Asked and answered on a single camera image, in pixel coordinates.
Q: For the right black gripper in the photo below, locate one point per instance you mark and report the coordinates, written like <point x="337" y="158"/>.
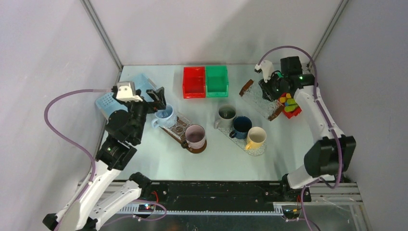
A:
<point x="265" y="88"/>

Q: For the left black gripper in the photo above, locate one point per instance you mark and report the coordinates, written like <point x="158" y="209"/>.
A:
<point x="159" y="103"/>

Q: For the light blue mug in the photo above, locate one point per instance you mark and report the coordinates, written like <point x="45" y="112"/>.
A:
<point x="165" y="118"/>

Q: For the brown ended acrylic rack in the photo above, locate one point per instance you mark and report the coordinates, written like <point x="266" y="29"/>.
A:
<point x="253" y="95"/>

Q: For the clear acrylic holder rack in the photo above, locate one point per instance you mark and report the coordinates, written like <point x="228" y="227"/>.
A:
<point x="183" y="120"/>

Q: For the mauve pink mug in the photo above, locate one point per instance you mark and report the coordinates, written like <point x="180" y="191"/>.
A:
<point x="195" y="137"/>

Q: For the dark blue mug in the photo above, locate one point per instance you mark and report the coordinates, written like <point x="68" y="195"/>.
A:
<point x="240" y="127"/>

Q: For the cream yellow mug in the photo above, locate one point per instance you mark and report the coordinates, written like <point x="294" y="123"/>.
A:
<point x="255" y="138"/>

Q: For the grey mug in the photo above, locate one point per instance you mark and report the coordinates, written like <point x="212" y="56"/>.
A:
<point x="225" y="116"/>

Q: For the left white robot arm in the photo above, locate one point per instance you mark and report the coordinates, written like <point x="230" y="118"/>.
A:
<point x="86" y="211"/>

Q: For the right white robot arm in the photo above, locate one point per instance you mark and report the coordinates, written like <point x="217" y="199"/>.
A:
<point x="332" y="150"/>

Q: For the brown wooden oval tray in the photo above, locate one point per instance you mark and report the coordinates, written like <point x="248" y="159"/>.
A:
<point x="177" y="132"/>

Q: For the red toothpaste bin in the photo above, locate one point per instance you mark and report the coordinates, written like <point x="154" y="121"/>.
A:
<point x="291" y="114"/>

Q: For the clear glass oval tray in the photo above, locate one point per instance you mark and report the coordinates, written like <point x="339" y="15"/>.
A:
<point x="242" y="143"/>

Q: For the red plastic bin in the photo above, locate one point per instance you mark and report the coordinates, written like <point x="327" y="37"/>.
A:
<point x="193" y="84"/>

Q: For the light blue plastic basket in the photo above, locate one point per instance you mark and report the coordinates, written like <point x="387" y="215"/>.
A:
<point x="107" y="104"/>

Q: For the green plastic bin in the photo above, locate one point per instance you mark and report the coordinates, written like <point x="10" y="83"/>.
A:
<point x="216" y="81"/>

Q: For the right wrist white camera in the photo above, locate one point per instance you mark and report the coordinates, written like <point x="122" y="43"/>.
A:
<point x="266" y="68"/>

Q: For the wrist white camera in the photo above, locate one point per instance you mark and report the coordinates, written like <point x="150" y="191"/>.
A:
<point x="266" y="68"/>
<point x="125" y="92"/>

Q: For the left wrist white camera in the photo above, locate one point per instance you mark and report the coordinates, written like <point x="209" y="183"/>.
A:
<point x="125" y="92"/>

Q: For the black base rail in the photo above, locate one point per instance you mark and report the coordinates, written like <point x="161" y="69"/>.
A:
<point x="222" y="196"/>

